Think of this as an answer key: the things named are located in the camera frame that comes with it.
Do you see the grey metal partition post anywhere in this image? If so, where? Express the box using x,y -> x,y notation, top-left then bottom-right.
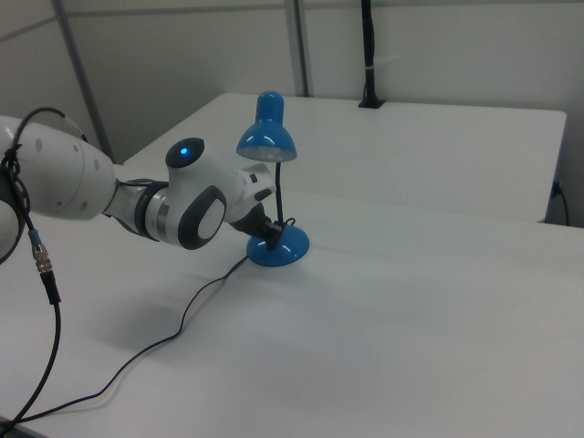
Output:
51,0 -> 116,164
285,0 -> 316,98

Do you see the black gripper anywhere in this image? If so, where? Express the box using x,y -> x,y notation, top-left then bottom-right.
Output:
229,203 -> 287,251

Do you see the blue gooseneck desk lamp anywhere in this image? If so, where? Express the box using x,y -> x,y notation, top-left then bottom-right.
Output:
234,90 -> 312,268

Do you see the black wall socket cable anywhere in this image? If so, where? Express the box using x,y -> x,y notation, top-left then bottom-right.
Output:
551,181 -> 571,226

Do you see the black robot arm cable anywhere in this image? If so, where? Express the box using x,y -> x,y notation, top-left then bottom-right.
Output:
0,107 -> 90,428

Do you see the black clamped mounting pole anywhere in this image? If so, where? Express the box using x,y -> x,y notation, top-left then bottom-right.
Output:
358,0 -> 387,110

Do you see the black lamp power cord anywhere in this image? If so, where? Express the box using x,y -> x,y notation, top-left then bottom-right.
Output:
16,217 -> 297,423

